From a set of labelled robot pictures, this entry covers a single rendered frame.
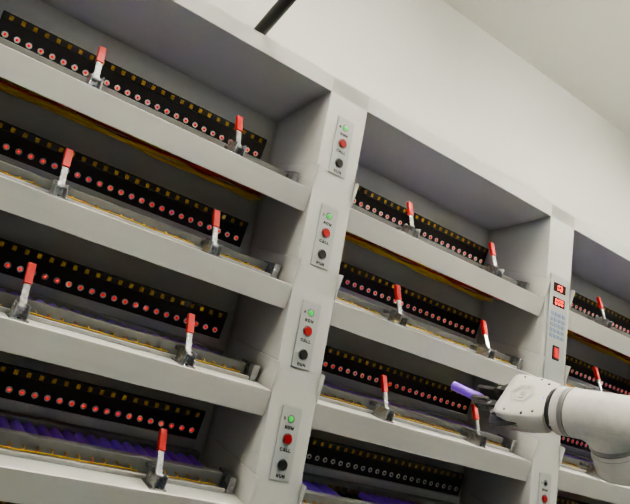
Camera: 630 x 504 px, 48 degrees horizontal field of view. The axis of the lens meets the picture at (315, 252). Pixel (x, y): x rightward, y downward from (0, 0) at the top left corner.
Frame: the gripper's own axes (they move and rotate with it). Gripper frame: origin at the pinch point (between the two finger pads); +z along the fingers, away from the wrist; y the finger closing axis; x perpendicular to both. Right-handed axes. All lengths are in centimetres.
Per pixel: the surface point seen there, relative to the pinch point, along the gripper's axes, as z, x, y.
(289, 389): 13.5, -25.6, 26.8
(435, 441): 10.1, 5.9, 8.4
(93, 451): 21, -40, 56
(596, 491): 5, 53, -21
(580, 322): 10, 23, -48
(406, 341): 13.6, -12.6, -0.3
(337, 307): 15.1, -28.8, 8.6
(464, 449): 9.3, 13.0, 3.7
